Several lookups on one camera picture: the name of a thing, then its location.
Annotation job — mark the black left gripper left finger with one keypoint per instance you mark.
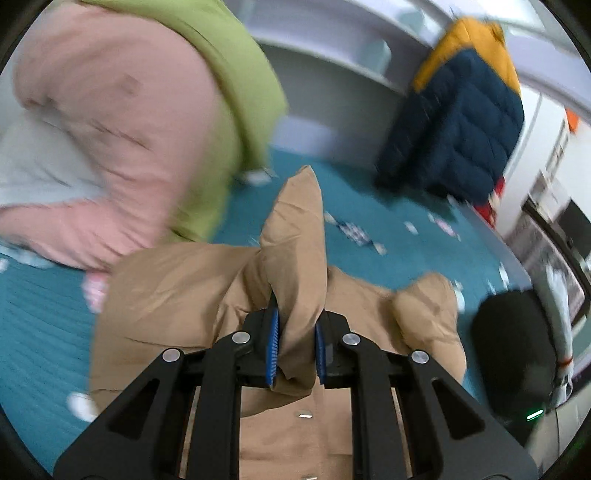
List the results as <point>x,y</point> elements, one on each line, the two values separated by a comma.
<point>180,417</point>

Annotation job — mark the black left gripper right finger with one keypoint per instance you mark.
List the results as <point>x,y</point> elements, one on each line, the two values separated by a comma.
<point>410,418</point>

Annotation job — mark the tan beige coat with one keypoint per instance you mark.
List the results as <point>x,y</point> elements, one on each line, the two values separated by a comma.
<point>189,295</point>

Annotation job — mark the teal quilted bedspread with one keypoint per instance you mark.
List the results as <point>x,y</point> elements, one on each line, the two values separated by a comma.
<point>46,327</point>

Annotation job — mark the navy and yellow puffer jacket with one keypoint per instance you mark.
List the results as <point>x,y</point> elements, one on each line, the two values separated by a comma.
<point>461,121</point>

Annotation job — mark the pink and green puffer jacket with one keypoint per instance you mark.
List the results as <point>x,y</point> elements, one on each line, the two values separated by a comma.
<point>168,101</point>

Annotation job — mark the white bed headboard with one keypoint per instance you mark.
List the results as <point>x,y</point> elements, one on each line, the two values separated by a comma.
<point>347,65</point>

